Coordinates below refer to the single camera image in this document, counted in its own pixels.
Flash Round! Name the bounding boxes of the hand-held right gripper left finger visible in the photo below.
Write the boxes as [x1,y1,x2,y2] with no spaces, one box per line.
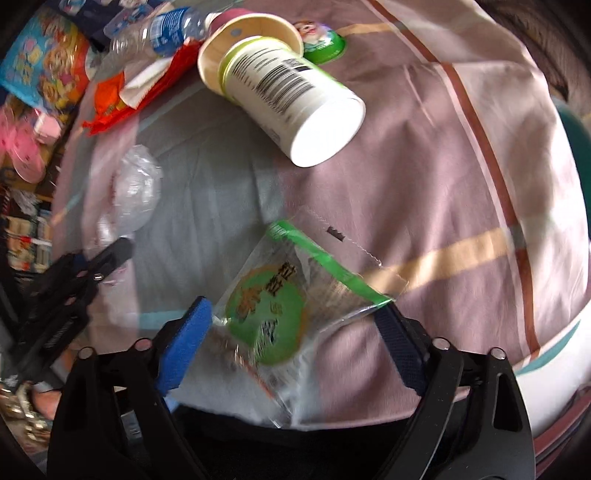
[46,295,213,480]

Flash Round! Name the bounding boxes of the plaid pink grey bedsheet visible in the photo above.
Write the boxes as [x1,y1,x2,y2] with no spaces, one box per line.
[48,0,583,435]

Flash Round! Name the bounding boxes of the colourful cartoon toy box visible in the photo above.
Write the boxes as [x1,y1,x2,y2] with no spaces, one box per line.
[0,7,93,125]

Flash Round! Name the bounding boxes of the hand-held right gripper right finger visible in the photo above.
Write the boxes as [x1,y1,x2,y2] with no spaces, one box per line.
[372,302,536,480]

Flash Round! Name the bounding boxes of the red snack wrapper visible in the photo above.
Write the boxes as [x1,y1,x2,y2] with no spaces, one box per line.
[82,39,204,136]

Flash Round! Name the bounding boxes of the green label clear plastic bag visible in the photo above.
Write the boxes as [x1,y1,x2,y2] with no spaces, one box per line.
[210,205,409,428]

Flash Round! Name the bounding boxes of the dark blue cartoon packet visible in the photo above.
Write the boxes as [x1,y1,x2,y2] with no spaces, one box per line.
[46,0,167,47]

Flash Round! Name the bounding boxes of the clear plastic water bottle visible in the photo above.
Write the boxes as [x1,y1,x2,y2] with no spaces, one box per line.
[95,6,218,70]

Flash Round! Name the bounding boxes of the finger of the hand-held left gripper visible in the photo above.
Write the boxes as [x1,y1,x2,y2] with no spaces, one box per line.
[69,236,136,289]

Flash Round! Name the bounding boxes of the teal cushion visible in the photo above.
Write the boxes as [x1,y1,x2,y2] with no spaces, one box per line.
[554,102,591,195]

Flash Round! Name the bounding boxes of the clear plastic wrapper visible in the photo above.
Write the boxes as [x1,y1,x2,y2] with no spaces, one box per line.
[95,144,164,245]

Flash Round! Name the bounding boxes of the dark furry cloth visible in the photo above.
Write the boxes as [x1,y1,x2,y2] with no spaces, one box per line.
[475,0,591,112]

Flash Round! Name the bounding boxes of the cream paper cup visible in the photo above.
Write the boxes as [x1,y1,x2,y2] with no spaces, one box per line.
[198,8,305,95]

